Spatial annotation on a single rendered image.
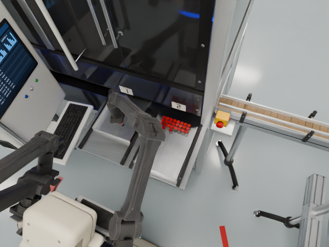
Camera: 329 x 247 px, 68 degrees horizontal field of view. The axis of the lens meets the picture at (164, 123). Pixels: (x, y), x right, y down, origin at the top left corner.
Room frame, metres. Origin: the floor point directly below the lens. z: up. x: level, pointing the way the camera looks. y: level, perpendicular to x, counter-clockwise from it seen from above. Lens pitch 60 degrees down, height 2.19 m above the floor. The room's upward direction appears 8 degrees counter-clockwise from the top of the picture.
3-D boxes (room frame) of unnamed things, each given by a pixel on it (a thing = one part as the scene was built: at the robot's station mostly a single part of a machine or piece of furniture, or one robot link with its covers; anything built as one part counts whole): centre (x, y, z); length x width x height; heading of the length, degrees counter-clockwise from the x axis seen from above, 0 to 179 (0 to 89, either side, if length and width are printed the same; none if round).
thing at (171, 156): (0.60, 0.00, 0.90); 0.34 x 0.26 x 0.04; 150
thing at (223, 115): (0.68, -0.33, 0.99); 0.08 x 0.07 x 0.07; 151
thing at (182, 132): (0.69, -0.05, 0.90); 0.18 x 0.02 x 0.05; 60
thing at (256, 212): (0.18, -0.85, 0.07); 0.50 x 0.08 x 0.14; 61
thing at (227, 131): (0.71, -0.36, 0.87); 0.14 x 0.13 x 0.02; 151
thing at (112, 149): (0.72, 0.13, 0.87); 0.70 x 0.48 x 0.02; 61
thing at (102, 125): (0.86, 0.25, 0.90); 0.34 x 0.26 x 0.04; 151
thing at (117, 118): (0.74, 0.25, 1.09); 0.10 x 0.07 x 0.07; 166
